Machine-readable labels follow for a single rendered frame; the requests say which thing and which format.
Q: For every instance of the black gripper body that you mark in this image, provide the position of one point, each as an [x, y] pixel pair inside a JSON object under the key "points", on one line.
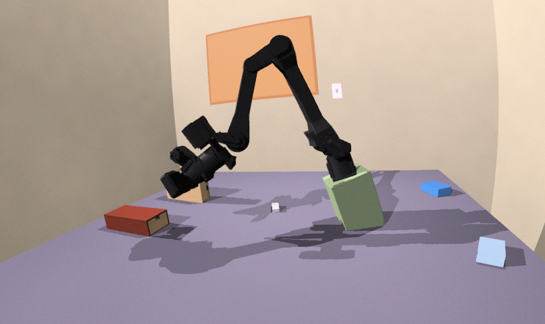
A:
{"points": [[176, 184]]}

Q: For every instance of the light blue rectangular block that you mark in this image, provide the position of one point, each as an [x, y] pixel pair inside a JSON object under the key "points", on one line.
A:
{"points": [[436, 188]]}

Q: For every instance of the pale blue block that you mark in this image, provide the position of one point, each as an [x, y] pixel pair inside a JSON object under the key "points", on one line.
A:
{"points": [[491, 251]]}

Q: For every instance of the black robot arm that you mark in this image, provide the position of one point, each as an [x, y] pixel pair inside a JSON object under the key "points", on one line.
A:
{"points": [[320, 133]]}

